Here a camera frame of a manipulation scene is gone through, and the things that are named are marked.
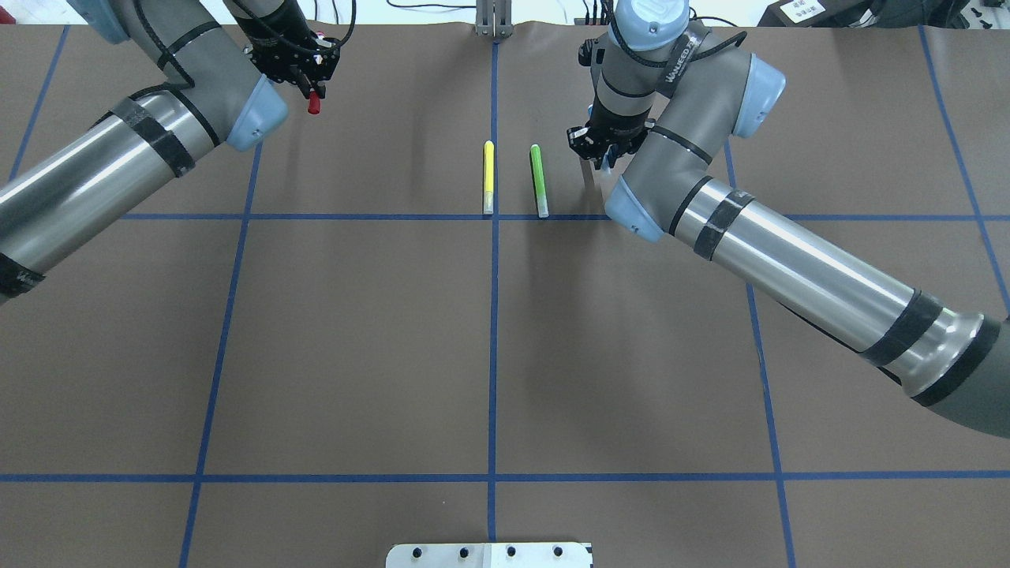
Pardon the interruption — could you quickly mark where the metal mounting plate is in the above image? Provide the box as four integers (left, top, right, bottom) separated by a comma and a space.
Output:
385, 540, 594, 567

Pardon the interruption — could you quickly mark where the yellow marker pen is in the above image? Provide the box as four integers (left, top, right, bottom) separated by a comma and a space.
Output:
482, 140, 496, 215

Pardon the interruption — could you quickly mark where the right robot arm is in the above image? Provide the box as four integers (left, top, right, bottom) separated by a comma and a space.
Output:
567, 1, 1009, 438

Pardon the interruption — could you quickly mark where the blue marker pen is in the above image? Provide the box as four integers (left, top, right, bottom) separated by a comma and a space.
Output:
597, 148, 617, 176

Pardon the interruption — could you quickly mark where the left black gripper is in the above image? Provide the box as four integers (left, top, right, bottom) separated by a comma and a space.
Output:
248, 33, 342, 97

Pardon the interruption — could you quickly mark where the red marker pen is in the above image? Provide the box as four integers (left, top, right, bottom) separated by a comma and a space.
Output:
306, 89, 322, 115

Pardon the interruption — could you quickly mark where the green marker pen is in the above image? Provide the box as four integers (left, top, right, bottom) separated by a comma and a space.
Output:
529, 144, 551, 219

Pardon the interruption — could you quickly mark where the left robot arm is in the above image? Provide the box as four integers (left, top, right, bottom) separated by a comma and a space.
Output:
1, 1, 354, 301

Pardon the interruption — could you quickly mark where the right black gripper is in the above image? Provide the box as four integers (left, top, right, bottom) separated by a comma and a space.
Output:
566, 120, 657, 168

